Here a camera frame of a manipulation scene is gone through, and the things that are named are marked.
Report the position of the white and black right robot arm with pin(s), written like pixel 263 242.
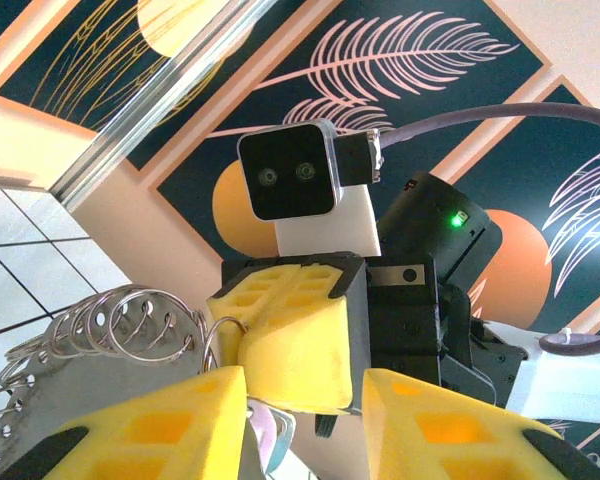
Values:
pixel 570 375

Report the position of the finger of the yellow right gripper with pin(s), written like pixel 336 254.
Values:
pixel 305 360
pixel 250 300

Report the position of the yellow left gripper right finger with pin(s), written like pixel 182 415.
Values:
pixel 390 400

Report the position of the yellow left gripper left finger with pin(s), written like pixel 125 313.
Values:
pixel 215 395

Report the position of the aluminium corner post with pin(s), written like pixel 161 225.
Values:
pixel 155 100

